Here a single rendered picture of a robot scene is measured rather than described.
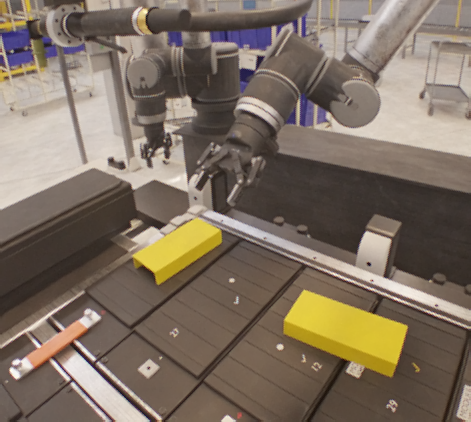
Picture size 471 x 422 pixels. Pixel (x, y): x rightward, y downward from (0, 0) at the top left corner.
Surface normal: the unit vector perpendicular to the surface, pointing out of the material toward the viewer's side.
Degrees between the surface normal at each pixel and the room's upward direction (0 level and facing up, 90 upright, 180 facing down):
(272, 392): 0
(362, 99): 90
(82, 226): 90
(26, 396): 0
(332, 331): 0
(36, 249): 90
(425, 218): 90
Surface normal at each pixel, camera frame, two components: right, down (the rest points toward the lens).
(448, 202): -0.53, 0.43
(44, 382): -0.04, -0.88
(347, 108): -0.22, 0.47
